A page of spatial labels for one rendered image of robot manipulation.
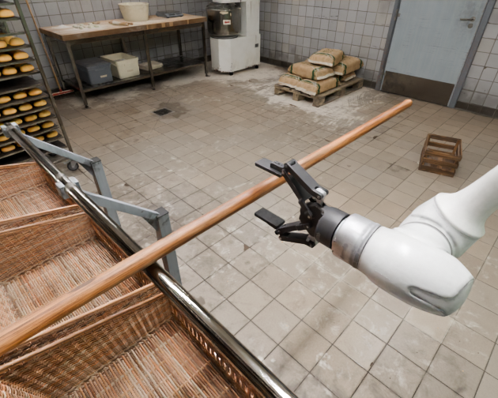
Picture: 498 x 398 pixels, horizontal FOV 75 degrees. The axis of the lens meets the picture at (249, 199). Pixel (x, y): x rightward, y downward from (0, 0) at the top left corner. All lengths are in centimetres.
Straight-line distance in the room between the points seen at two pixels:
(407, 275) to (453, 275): 6
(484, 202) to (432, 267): 16
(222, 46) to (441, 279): 557
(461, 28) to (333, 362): 432
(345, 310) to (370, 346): 23
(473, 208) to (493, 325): 168
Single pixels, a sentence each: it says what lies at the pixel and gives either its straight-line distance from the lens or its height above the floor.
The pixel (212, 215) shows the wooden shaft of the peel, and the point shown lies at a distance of 63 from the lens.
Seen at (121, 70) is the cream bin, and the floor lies 34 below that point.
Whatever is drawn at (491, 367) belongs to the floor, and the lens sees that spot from 214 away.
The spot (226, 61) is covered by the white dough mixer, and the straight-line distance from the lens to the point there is 595.
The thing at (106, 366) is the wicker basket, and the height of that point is 59.
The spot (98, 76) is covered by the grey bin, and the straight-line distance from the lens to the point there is 518.
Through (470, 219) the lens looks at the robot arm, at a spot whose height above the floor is 124.
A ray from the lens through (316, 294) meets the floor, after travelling 204.
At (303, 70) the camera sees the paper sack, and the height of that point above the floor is 39.
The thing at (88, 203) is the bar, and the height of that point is 118.
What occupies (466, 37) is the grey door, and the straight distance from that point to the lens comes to 515.
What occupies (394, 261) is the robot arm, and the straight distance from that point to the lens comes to 56.
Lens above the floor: 160
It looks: 36 degrees down
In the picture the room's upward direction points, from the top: straight up
